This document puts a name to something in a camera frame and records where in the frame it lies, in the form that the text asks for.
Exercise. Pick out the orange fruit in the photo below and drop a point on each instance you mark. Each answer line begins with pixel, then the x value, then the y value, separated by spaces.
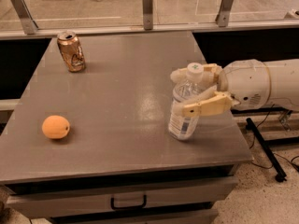
pixel 55 127

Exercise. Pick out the right metal railing bracket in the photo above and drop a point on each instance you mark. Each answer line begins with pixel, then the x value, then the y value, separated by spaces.
pixel 222 18

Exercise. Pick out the metal railing bracket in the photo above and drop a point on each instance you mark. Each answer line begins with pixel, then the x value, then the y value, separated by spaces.
pixel 147 6
pixel 27 23
pixel 222 18

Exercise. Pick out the left metal railing bracket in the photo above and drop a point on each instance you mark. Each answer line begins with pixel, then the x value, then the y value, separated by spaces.
pixel 27 23

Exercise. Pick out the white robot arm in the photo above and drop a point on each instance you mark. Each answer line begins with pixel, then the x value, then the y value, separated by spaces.
pixel 284 80

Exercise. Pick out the black metal stand leg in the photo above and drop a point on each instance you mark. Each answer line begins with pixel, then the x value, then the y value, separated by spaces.
pixel 281 176

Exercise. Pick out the grey drawer with black handle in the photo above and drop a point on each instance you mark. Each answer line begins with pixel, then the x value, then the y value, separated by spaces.
pixel 91 201

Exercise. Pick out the clear plastic water bottle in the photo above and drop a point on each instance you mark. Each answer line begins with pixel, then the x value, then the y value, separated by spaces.
pixel 187 85

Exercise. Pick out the middle metal railing bracket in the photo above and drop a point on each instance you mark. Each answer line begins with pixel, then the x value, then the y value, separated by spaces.
pixel 147 6

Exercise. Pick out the crushed gold soda can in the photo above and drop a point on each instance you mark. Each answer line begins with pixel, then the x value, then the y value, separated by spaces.
pixel 71 51

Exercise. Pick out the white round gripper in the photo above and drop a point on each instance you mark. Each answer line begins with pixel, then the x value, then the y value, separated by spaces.
pixel 246 84

